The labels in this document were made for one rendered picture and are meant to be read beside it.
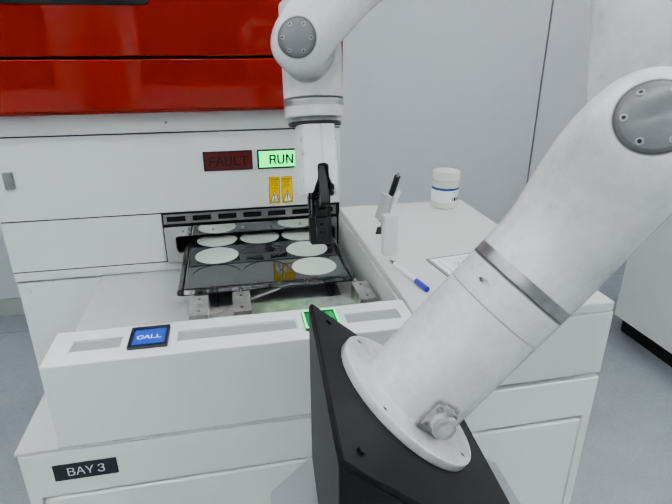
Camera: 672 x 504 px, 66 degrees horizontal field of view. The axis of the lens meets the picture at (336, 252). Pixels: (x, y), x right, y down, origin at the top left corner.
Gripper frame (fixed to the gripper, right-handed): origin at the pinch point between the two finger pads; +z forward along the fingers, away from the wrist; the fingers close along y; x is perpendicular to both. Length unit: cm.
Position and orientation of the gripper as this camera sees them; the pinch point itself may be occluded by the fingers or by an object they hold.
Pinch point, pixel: (320, 230)
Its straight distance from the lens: 76.5
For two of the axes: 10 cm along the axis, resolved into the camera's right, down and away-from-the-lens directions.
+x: 9.8, -0.8, 1.9
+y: 2.0, 1.7, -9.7
